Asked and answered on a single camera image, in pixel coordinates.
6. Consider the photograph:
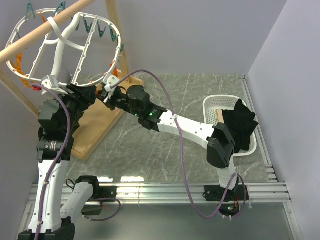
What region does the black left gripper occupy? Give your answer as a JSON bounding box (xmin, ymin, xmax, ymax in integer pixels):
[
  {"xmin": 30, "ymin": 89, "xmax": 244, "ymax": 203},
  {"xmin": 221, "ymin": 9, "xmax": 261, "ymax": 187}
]
[{"xmin": 51, "ymin": 82, "xmax": 96, "ymax": 133}]

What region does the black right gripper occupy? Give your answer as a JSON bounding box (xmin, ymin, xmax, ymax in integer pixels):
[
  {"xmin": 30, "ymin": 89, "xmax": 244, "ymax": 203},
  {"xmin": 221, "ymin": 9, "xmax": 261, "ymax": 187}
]
[{"xmin": 95, "ymin": 89, "xmax": 142, "ymax": 119}]

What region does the white plastic clip hanger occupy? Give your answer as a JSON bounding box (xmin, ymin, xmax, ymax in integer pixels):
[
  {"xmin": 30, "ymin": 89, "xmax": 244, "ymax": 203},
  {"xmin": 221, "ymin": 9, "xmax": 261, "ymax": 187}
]
[{"xmin": 4, "ymin": 7, "xmax": 123, "ymax": 88}]

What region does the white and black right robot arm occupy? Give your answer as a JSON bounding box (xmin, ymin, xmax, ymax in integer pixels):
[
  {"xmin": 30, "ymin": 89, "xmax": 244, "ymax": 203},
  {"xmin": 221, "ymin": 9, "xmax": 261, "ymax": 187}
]
[{"xmin": 96, "ymin": 85, "xmax": 239, "ymax": 200}]

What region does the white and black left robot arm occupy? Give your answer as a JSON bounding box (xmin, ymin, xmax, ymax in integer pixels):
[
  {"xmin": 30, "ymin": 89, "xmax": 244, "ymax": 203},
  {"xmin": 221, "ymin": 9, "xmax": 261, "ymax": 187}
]
[{"xmin": 17, "ymin": 84, "xmax": 101, "ymax": 240}]

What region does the wooden drying rack stand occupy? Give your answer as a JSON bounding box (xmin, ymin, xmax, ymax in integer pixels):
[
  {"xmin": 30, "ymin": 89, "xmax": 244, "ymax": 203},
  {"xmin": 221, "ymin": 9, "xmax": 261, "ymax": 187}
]
[{"xmin": 0, "ymin": 0, "xmax": 144, "ymax": 161}]

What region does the teal clothes peg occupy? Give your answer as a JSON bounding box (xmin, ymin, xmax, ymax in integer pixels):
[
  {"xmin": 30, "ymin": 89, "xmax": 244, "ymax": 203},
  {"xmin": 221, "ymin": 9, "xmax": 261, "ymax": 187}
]
[
  {"xmin": 82, "ymin": 15, "xmax": 93, "ymax": 34},
  {"xmin": 25, "ymin": 1, "xmax": 36, "ymax": 21},
  {"xmin": 97, "ymin": 20, "xmax": 107, "ymax": 38},
  {"xmin": 54, "ymin": 0, "xmax": 66, "ymax": 14},
  {"xmin": 120, "ymin": 44, "xmax": 125, "ymax": 53},
  {"xmin": 109, "ymin": 25, "xmax": 119, "ymax": 44}
]

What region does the white plastic laundry basket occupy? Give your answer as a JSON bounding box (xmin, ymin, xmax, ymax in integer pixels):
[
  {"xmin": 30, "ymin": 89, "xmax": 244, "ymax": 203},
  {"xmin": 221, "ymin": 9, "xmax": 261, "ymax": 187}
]
[{"xmin": 202, "ymin": 95, "xmax": 259, "ymax": 157}]

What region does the beige garment in basket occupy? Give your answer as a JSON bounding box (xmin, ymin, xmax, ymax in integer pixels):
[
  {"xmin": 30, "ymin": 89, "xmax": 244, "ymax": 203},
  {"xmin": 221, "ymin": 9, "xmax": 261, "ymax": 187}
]
[{"xmin": 216, "ymin": 109, "xmax": 225, "ymax": 124}]

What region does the black garment in basket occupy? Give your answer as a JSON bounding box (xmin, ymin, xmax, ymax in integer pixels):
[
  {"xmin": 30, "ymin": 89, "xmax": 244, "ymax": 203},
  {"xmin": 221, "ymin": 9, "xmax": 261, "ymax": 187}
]
[{"xmin": 223, "ymin": 99, "xmax": 259, "ymax": 154}]

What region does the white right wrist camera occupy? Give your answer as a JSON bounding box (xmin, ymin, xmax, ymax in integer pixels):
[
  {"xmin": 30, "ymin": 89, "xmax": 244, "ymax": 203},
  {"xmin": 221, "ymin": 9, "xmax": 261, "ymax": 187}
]
[{"xmin": 102, "ymin": 73, "xmax": 120, "ymax": 95}]

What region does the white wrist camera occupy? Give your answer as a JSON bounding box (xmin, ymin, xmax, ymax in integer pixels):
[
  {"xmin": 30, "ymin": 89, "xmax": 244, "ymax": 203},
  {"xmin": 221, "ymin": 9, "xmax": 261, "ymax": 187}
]
[
  {"xmin": 102, "ymin": 73, "xmax": 120, "ymax": 95},
  {"xmin": 31, "ymin": 75, "xmax": 67, "ymax": 96}
]

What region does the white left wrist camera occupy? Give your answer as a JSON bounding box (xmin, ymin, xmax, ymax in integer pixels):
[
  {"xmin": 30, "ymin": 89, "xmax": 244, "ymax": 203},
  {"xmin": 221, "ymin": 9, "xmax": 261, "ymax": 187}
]
[{"xmin": 31, "ymin": 75, "xmax": 67, "ymax": 96}]

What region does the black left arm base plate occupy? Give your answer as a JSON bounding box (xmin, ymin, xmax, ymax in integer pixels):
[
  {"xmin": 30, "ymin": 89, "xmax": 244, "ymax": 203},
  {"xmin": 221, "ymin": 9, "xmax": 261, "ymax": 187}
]
[{"xmin": 98, "ymin": 185, "xmax": 117, "ymax": 202}]

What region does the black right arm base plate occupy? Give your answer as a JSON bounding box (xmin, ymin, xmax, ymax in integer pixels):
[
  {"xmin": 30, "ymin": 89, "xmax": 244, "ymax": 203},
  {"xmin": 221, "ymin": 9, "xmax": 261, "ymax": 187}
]
[{"xmin": 202, "ymin": 183, "xmax": 251, "ymax": 202}]

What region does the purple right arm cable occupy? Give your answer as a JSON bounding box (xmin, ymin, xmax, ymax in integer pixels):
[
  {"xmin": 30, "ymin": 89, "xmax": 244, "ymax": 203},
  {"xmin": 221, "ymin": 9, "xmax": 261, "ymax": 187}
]
[{"xmin": 109, "ymin": 69, "xmax": 247, "ymax": 221}]

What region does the aluminium mounting rail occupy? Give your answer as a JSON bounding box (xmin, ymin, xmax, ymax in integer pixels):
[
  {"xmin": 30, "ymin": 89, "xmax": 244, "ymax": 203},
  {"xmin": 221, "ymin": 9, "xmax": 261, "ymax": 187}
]
[{"xmin": 26, "ymin": 181, "xmax": 292, "ymax": 206}]

